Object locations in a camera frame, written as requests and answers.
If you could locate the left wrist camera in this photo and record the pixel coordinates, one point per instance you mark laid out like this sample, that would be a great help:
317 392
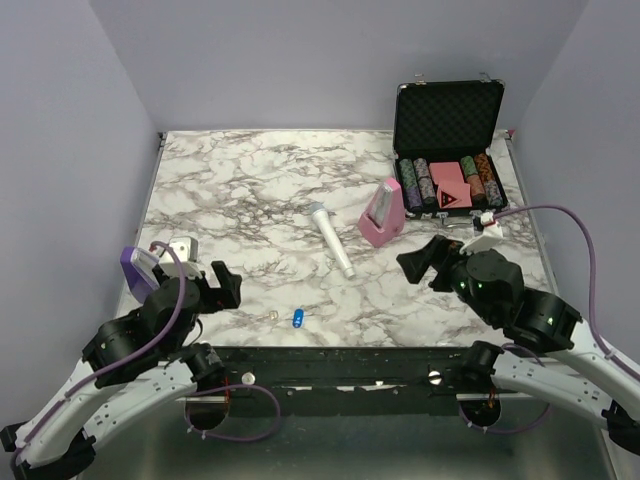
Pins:
186 249

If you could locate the black mounting rail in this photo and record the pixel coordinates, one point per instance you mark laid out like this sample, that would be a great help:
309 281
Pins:
261 382

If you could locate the purple box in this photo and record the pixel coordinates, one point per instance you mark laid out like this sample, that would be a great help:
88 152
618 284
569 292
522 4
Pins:
138 267

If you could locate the blue key tag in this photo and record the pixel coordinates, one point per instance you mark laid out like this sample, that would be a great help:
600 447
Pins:
298 318

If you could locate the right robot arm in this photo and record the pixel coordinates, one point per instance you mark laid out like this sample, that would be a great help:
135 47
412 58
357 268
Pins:
605 388

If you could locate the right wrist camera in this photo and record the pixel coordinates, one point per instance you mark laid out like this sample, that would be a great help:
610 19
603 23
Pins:
490 234

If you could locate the pink metronome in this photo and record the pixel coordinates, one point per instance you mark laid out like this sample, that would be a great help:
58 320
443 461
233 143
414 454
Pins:
384 216

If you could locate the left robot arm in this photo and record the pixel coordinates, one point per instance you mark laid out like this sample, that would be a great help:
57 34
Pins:
133 364

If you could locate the black poker chip case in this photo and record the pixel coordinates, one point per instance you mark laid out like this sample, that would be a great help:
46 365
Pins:
445 122

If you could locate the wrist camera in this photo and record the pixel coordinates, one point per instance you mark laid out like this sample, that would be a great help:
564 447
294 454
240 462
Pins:
490 234
186 249

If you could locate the white toy microphone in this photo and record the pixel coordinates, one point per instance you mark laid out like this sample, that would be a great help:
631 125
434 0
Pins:
320 217

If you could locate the pink card stack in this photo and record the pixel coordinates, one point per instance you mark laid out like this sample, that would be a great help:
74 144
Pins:
452 191

